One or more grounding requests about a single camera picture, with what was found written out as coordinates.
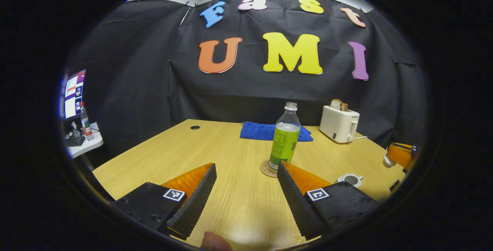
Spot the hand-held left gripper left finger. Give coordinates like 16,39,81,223
111,162,217,240

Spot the black backdrop cloth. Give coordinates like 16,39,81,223
65,0,428,159

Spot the round wooden coaster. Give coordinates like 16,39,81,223
260,160,278,178

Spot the white side table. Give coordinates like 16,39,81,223
65,122,104,159

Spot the white ceramic teacup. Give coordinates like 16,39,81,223
334,173,364,188

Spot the computer monitor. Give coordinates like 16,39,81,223
64,69,86,120

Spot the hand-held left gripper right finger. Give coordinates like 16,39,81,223
277,161,380,240

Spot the red label plastic bottle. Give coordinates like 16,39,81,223
79,102,94,141

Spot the blue towel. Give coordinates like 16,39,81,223
240,121,314,142

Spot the white toaster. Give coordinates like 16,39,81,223
319,105,360,144

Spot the green label water bottle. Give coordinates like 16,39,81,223
268,102,301,172

